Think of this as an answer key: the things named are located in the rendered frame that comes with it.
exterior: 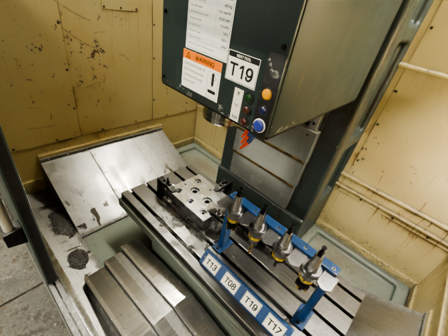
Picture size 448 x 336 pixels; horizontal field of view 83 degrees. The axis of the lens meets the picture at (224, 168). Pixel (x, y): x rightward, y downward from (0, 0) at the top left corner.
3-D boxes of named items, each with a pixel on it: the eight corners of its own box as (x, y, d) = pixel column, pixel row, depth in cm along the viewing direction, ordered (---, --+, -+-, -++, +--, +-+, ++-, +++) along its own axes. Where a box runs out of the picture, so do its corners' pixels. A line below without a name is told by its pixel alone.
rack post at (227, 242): (219, 255, 118) (230, 209, 101) (211, 247, 121) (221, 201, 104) (233, 243, 124) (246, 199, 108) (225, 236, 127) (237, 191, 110)
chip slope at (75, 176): (95, 259, 136) (89, 226, 122) (49, 191, 170) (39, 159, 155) (213, 193, 195) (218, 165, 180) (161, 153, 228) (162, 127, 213)
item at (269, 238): (269, 248, 87) (270, 247, 86) (257, 239, 89) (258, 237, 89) (281, 238, 91) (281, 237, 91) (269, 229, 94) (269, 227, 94)
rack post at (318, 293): (301, 331, 96) (333, 290, 79) (289, 321, 99) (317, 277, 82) (313, 313, 103) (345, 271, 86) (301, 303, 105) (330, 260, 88)
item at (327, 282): (329, 296, 76) (330, 295, 75) (313, 283, 79) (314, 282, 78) (338, 281, 81) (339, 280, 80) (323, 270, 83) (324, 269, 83)
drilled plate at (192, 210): (202, 228, 124) (203, 221, 121) (166, 195, 138) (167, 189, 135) (233, 208, 139) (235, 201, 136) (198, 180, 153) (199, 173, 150)
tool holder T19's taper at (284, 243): (292, 246, 87) (299, 233, 83) (285, 253, 84) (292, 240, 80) (281, 237, 89) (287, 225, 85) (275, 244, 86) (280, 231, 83)
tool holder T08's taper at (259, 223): (267, 227, 93) (271, 213, 89) (259, 232, 90) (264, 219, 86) (257, 219, 95) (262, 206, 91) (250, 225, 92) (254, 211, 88)
